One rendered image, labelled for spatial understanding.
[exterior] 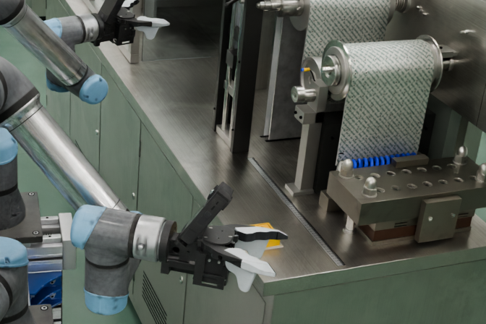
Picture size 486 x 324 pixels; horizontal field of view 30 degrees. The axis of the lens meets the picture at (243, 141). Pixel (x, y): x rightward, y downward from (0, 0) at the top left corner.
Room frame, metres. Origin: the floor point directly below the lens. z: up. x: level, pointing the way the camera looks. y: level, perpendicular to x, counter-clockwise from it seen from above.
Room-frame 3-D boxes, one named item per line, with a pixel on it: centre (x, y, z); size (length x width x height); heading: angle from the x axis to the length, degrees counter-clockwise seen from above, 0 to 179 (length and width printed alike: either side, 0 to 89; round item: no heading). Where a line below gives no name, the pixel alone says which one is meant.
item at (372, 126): (2.05, -0.34, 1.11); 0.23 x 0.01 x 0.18; 115
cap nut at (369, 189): (1.85, -0.30, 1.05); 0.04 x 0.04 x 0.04
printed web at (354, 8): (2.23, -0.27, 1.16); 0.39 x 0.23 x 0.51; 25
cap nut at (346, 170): (1.94, -0.26, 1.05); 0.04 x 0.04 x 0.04
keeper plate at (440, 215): (1.89, -0.48, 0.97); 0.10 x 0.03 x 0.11; 115
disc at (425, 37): (2.16, -0.44, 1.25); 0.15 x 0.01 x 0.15; 25
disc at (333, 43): (2.06, -0.21, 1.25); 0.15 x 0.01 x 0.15; 25
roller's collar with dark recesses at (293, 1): (2.27, -0.08, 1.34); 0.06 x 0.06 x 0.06; 25
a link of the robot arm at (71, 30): (2.21, 0.50, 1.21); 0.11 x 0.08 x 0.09; 133
